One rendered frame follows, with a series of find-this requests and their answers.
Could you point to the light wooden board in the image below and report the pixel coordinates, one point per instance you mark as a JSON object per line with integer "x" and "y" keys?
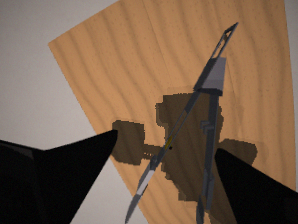
{"x": 133, "y": 67}

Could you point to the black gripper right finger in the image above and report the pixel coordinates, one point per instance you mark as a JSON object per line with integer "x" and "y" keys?
{"x": 254, "y": 197}

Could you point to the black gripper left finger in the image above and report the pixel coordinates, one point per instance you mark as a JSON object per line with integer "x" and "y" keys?
{"x": 60, "y": 177}

